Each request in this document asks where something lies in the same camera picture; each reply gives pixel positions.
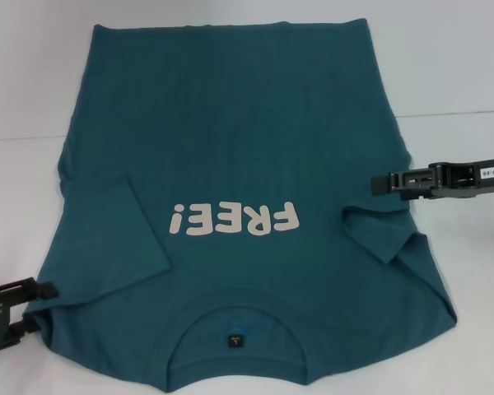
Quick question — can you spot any teal blue printed t-shirt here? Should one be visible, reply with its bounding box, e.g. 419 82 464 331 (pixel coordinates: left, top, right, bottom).
24 16 458 395

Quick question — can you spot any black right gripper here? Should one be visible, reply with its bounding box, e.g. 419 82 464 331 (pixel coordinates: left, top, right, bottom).
372 156 494 202

